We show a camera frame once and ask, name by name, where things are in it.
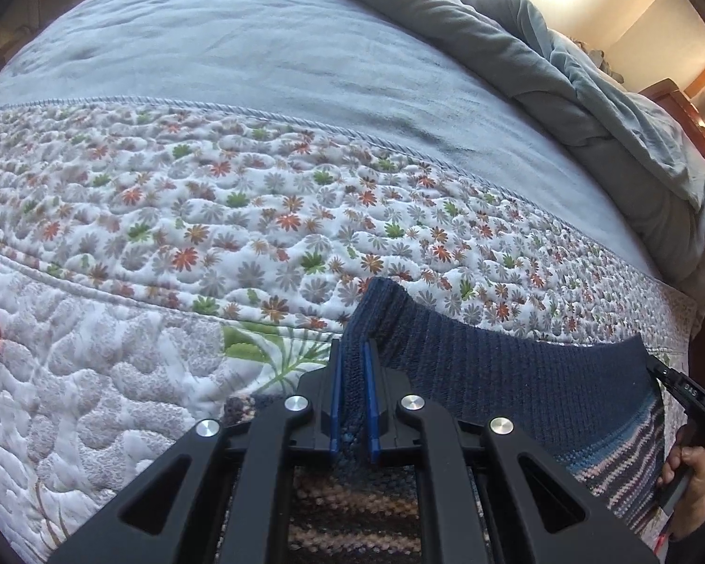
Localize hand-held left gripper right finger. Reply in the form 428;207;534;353
361;337;662;564

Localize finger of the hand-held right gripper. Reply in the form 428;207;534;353
645;357;705;424

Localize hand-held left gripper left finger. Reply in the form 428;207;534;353
47;337;345;564

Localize blue striped knit sweater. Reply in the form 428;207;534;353
220;276;672;564

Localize person's right hand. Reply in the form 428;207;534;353
657;443;705;542

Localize floral quilted bedspread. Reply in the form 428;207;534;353
0;97;701;564

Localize red wooden headboard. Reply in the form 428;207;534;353
640;52;705;201

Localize grey duvet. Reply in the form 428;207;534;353
257;0;705;302

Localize floral pillow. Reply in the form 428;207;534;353
571;38;626;84

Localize grey-blue bed sheet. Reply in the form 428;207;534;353
0;0;666;280

